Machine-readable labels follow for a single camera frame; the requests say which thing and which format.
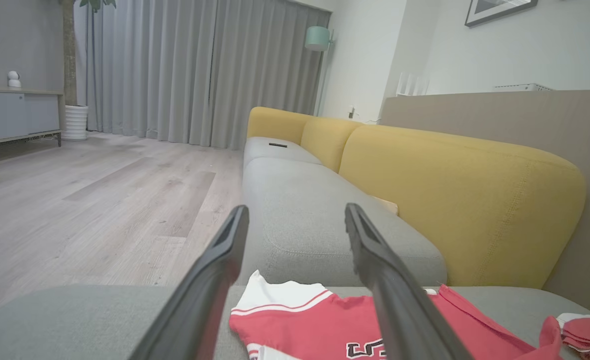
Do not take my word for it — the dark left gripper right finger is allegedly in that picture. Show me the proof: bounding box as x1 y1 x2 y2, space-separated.
344 202 476 360

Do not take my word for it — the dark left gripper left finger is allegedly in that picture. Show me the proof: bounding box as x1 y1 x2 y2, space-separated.
130 205 250 360

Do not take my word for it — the red basketball jersey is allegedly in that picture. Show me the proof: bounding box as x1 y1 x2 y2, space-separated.
229 270 564 360

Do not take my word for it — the beige pillow corner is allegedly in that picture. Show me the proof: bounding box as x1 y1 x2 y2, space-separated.
372 195 400 217

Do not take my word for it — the large grey sofa ottoman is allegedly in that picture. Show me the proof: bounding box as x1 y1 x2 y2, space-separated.
0 285 590 360

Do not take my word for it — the long grey sofa seat cushion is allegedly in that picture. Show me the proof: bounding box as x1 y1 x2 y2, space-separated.
240 156 449 287

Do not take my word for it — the wide yellow sofa back cushion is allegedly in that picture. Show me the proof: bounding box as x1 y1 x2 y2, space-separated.
338 124 587 290

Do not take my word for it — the short grey sofa seat cushion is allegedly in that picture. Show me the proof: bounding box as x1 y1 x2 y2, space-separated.
243 136 324 169

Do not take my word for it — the narrow yellow sofa back cushion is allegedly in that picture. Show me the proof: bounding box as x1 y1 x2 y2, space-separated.
300 116 364 174

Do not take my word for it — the yellow sofa end cushion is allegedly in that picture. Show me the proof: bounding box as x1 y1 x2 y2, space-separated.
246 106 316 146

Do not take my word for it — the white ribbed plant pot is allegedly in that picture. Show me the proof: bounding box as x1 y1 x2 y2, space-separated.
62 104 90 142

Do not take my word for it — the white router with antennas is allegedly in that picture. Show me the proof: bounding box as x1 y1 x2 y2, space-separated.
395 72 431 97

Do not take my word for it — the grey pleated curtain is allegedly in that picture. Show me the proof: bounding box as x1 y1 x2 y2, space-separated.
74 0 332 151

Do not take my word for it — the taupe partition panel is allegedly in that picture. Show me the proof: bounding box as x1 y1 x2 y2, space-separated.
379 89 590 324

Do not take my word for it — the flat white vented device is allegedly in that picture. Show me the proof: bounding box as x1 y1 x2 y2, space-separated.
492 83 556 93

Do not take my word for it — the grey low cabinet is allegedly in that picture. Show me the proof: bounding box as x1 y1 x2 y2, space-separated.
0 87 66 149

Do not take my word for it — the potted tree brown trunk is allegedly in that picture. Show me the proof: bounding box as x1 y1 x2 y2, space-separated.
59 0 118 107

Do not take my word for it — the teal floor lamp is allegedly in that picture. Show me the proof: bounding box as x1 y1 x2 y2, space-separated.
303 25 336 119

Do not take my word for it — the black framed wall picture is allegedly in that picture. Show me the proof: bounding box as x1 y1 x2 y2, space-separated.
464 0 540 29

